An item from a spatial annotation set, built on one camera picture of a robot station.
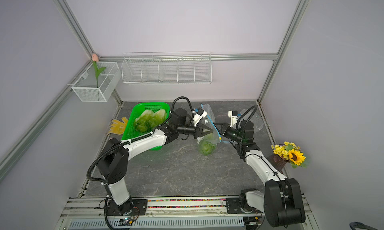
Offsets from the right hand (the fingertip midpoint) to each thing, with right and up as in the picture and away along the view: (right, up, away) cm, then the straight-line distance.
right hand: (212, 123), depth 79 cm
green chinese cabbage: (-41, 0, +18) cm, 45 cm away
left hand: (0, -4, -4) cm, 6 cm away
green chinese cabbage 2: (-34, +3, +20) cm, 40 cm away
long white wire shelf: (-29, +36, +20) cm, 50 cm away
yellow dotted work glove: (-64, -4, +26) cm, 69 cm away
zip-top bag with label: (0, -7, -6) cm, 9 cm away
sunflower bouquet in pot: (+31, -12, -14) cm, 36 cm away
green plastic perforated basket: (-52, -6, +18) cm, 56 cm away
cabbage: (-2, -15, +10) cm, 19 cm away
